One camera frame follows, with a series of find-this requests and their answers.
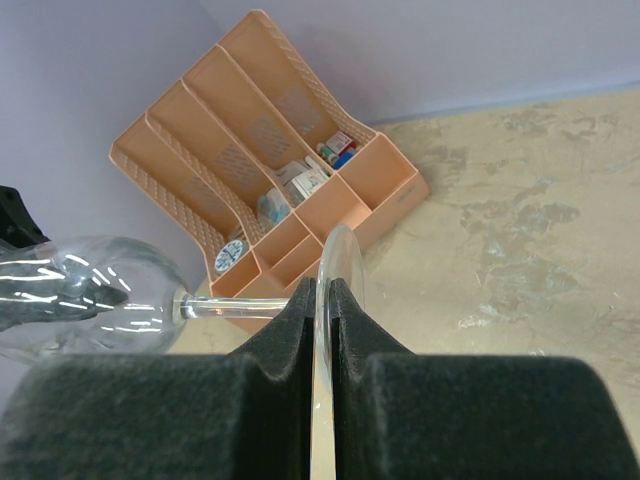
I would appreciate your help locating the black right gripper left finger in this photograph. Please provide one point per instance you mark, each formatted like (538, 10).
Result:
(243, 415)

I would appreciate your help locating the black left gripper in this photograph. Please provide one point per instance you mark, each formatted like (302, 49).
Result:
(15, 215)

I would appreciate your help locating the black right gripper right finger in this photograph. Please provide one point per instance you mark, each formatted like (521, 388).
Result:
(403, 415)

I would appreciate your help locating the clear wine glass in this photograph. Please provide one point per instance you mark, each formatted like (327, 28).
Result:
(161, 317)

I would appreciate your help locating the round blue white tape roll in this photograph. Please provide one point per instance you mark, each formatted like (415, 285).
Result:
(230, 254)

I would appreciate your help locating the blue white plastic pouch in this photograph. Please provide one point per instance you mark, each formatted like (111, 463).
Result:
(271, 209)

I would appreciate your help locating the white paper packets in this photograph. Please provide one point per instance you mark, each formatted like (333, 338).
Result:
(301, 179)

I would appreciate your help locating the peach plastic file organizer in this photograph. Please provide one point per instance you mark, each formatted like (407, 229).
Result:
(208, 148)

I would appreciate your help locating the red white small box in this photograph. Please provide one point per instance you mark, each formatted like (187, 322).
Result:
(340, 142)

